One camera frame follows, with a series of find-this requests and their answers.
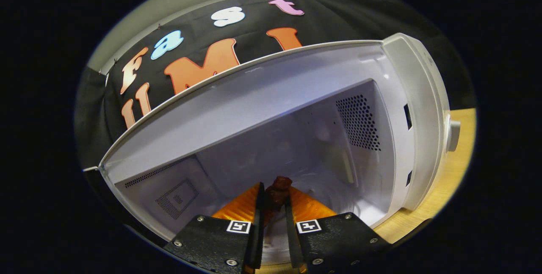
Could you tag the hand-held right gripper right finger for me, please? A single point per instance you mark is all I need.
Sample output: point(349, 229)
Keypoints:
point(338, 240)

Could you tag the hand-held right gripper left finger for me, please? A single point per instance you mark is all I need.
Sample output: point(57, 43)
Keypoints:
point(211, 240)

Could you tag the brown meat piece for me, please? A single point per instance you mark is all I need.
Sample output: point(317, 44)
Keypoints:
point(277, 193)

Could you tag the white microwave oven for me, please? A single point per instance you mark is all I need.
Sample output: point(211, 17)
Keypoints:
point(296, 96)

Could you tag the black backdrop cloth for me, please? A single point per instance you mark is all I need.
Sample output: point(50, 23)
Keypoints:
point(338, 11)

